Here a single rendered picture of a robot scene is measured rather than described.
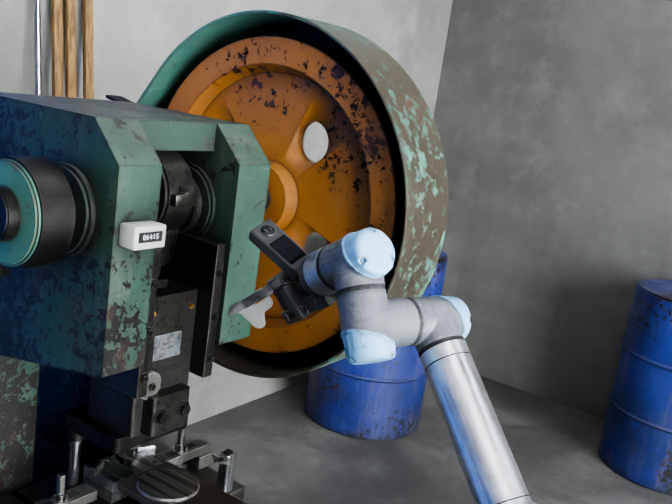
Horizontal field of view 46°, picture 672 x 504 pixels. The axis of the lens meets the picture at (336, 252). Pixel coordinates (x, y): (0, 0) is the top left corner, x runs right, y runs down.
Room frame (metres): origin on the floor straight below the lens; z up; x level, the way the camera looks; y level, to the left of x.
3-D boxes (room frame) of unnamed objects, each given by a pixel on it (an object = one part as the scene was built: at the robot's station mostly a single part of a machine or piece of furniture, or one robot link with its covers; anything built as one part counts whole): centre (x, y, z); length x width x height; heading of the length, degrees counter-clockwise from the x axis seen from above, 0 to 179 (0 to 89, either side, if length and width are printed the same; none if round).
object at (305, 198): (1.88, 0.14, 1.33); 0.72 x 0.20 x 0.72; 57
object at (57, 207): (1.32, 0.52, 1.31); 0.22 x 0.12 x 0.22; 57
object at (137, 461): (1.51, 0.37, 0.76); 0.15 x 0.09 x 0.05; 147
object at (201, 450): (1.66, 0.28, 0.76); 0.17 x 0.06 x 0.10; 147
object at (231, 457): (1.59, 0.17, 0.75); 0.03 x 0.03 x 0.10; 57
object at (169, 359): (1.49, 0.34, 1.04); 0.17 x 0.15 x 0.30; 57
